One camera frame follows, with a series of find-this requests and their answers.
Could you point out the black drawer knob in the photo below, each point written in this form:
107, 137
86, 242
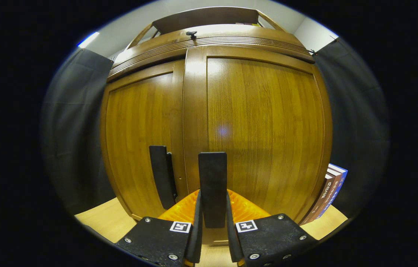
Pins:
191, 34

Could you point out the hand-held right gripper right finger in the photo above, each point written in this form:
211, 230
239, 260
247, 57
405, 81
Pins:
233, 241

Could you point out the maroon book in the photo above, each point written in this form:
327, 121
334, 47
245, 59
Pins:
330, 191

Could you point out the black backdrop cloth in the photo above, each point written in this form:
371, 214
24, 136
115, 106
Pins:
72, 129

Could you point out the wooden double-door shoe cabinet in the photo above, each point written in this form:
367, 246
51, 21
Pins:
209, 16

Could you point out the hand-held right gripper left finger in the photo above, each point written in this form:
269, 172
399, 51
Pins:
194, 237

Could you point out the wooden cabinet door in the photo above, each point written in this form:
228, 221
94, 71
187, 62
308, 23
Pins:
138, 129
268, 122

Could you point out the wooden cabinet drawer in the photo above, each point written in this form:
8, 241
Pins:
231, 37

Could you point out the ceiling light strip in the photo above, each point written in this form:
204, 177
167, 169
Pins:
88, 39

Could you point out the brown book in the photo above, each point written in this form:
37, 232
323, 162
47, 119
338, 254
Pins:
322, 198

